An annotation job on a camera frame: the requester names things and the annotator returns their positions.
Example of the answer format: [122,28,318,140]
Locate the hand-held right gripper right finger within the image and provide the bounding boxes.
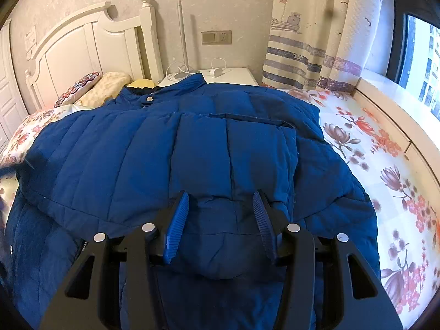
[252,190,403,330]

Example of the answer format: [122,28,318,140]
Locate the embroidered floral pillow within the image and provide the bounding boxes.
[54,72,103,108]

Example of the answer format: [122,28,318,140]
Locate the white wardrobe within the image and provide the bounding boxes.
[0,21,29,152]

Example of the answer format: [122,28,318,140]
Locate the boat print striped curtain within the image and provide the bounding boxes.
[262,0,394,93]

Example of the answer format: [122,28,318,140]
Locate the white wooden bed headboard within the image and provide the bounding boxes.
[25,0,164,114]

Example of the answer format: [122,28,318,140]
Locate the cream textured pillow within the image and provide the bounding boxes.
[80,72,132,106]

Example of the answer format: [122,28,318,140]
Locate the white nightstand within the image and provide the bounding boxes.
[158,68,259,87]

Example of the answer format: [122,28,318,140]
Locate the white lamp pole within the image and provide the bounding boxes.
[177,1,189,73]

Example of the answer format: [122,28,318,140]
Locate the floral bed sheet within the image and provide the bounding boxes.
[0,87,440,330]

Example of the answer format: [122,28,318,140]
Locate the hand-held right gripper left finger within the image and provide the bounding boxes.
[38,190,190,330]

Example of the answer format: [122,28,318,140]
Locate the white charger with cable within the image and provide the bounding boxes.
[209,57,232,78]

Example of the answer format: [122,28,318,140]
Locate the wall switch socket panel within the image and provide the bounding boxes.
[201,30,232,45]

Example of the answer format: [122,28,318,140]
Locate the blue puffer jacket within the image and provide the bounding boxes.
[0,73,381,330]

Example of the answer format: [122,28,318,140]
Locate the white cable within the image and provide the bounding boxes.
[166,61,194,82]

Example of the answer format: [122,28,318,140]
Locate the cream window sill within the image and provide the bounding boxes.
[354,69,440,203]

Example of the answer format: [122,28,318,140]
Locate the window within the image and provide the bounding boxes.
[386,0,440,124]

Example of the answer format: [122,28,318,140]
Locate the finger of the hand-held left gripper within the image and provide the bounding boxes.
[0,160,35,180]

